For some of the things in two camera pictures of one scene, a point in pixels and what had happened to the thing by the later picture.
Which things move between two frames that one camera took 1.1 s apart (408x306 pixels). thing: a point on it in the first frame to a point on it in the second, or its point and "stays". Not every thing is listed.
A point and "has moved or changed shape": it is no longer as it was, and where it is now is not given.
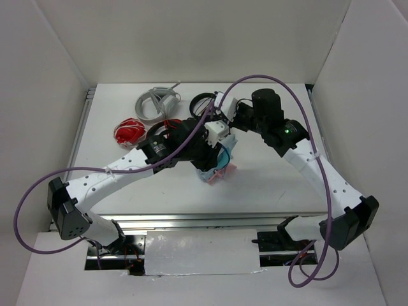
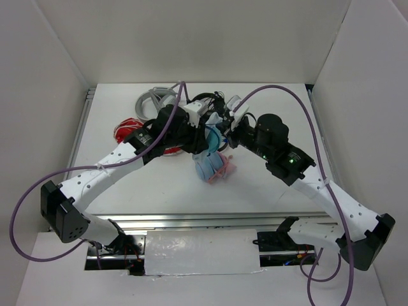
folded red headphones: (129, 131) stays
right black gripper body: (245, 120) to (244, 134)
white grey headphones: (158, 104) stays
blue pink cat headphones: (215, 176) stays
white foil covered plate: (181, 252) stays
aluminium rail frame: (217, 222) stays
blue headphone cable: (229, 156) has moved or changed shape
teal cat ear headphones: (229, 141) has moved or changed shape
